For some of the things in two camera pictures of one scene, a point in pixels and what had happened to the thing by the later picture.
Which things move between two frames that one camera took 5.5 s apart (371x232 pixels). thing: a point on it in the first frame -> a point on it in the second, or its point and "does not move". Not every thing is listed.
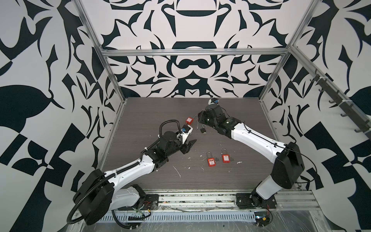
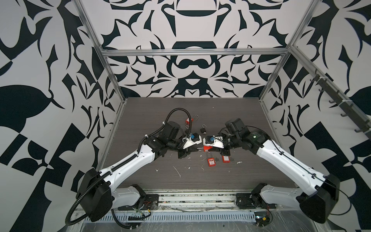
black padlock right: x=203 y=130 does not move
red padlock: x=189 y=120 does not move
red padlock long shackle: x=225 y=157 does not move
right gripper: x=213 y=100 -> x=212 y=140
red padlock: x=211 y=161 does not move
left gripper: x=186 y=147 -> x=186 y=152
